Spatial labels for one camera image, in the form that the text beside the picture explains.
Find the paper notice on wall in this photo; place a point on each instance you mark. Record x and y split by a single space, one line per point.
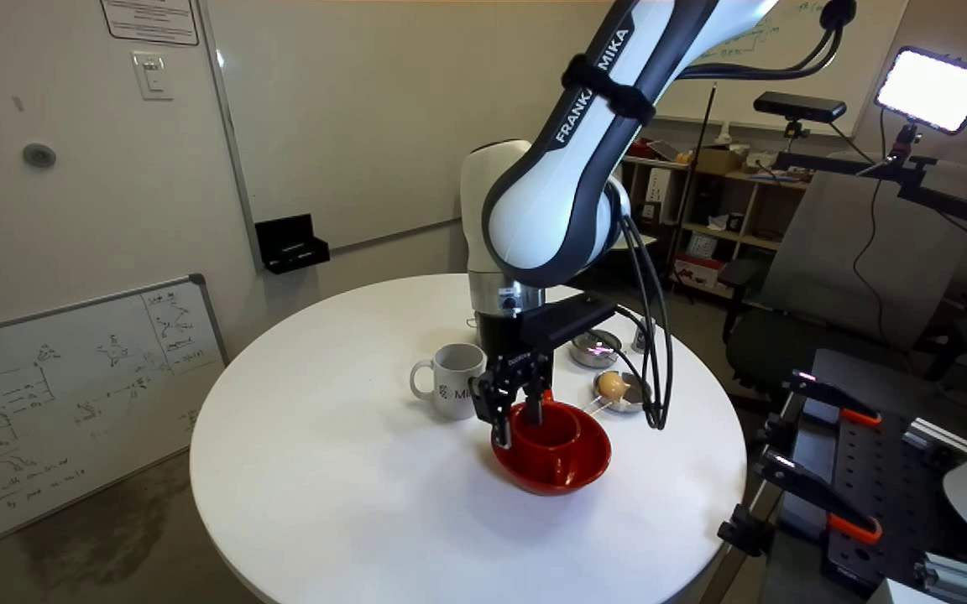
148 22

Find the white light switch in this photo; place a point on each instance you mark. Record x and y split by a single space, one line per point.
152 74

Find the bright LED light panel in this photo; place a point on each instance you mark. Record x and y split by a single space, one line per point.
939 87

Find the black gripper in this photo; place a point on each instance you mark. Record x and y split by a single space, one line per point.
511 354

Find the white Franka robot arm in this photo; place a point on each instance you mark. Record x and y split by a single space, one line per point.
550 201

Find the white mug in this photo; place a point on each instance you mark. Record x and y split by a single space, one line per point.
453 372

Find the whiteboard with drawings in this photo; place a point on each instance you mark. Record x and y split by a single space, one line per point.
58 412

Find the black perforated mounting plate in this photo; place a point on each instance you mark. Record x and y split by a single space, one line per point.
896 457

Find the small steel bowl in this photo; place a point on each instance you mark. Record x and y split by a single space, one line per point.
632 397

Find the beige egg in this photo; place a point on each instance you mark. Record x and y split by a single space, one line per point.
613 385

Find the black stereo camera bar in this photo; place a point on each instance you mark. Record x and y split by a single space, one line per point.
800 108

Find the grey office chair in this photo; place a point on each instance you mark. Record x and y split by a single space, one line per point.
839 257

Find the wooden shelf unit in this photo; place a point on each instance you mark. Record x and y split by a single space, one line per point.
730 211

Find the black box on wall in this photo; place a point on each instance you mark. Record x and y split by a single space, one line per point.
288 243

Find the red bowl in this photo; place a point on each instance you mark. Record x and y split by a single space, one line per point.
550 474

